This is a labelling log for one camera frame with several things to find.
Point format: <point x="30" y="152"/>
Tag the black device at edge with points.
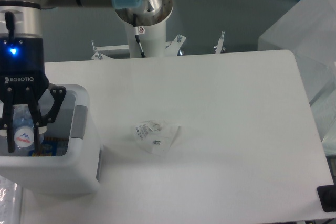
<point x="326" y="195"/>

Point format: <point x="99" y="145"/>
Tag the middle table clamp bracket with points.
<point x="174" y="48"/>

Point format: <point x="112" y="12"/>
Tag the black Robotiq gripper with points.
<point x="21" y="74"/>

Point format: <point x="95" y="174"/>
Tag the clear plastic wrapper bag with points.
<point x="155" y="136"/>

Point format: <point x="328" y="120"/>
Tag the clear plastic bottle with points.
<point x="23" y="130"/>

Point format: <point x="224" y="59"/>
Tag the clear plastic sheet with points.
<point x="11" y="201"/>

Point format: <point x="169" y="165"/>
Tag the blue yellow snack packet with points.
<point x="51" y="146"/>

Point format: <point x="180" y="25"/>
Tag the right table clamp screw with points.
<point x="219" y="48"/>

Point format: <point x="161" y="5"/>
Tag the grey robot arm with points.
<point x="30" y="101"/>

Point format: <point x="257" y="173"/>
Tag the left table clamp bracket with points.
<point x="109" y="52"/>

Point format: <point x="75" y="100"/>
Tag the table clamp bracket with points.
<point x="109" y="52"/>
<point x="174" y="48"/>

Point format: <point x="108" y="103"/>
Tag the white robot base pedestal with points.
<point x="146" y="27"/>

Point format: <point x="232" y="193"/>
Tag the white trash can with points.
<point x="70" y="157"/>

